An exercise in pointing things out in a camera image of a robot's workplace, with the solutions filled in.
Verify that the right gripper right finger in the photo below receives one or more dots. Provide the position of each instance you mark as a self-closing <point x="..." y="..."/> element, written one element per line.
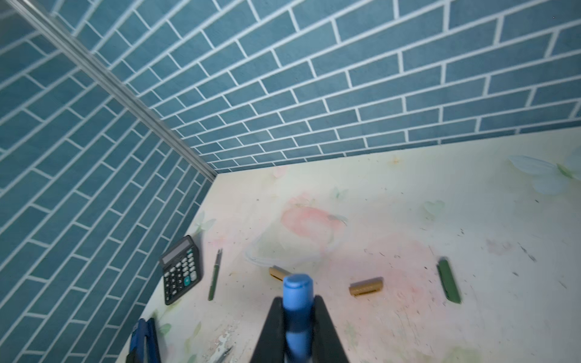
<point x="326" y="344"/>

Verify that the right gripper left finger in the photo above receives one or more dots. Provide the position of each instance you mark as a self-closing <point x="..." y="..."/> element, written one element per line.
<point x="270" y="346"/>

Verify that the blue pen cap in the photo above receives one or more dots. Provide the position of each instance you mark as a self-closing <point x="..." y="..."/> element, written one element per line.
<point x="297" y="301"/>

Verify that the tan pen left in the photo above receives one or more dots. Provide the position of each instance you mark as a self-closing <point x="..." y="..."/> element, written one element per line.
<point x="223" y="356"/>

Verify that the tan pen cap right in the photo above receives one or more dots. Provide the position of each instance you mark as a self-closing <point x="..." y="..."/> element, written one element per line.
<point x="373" y="285"/>

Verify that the tan pen cap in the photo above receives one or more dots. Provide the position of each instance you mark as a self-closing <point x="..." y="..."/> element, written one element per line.
<point x="278" y="273"/>
<point x="373" y="285"/>

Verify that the tan pen cap left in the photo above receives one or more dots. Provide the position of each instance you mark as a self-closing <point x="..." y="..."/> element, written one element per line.
<point x="278" y="273"/>

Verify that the dark green capped pen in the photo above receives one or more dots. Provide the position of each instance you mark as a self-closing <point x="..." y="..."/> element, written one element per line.
<point x="215" y="275"/>

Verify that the green pen cap far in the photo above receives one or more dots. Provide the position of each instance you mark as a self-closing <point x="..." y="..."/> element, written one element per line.
<point x="447" y="279"/>

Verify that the black desk calculator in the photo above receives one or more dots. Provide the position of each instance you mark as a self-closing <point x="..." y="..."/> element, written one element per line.
<point x="182" y="269"/>

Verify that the blue stapler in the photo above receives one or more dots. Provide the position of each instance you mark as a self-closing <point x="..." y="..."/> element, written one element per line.
<point x="143" y="343"/>

